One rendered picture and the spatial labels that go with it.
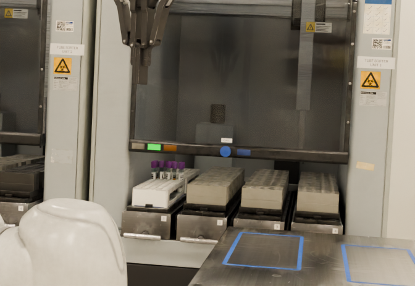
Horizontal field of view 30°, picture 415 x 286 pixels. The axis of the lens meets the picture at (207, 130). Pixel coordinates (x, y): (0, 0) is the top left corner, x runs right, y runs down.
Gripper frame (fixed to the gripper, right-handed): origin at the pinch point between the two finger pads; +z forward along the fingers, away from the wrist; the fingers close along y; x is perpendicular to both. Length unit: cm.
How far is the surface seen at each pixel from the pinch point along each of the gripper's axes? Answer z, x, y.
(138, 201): 36, 53, -36
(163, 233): 43, 52, -27
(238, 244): 36.4, 23.7, 10.7
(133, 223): 41, 49, -35
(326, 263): 36, 19, 32
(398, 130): 16, 191, -5
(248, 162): 30, 136, -45
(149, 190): 32, 54, -33
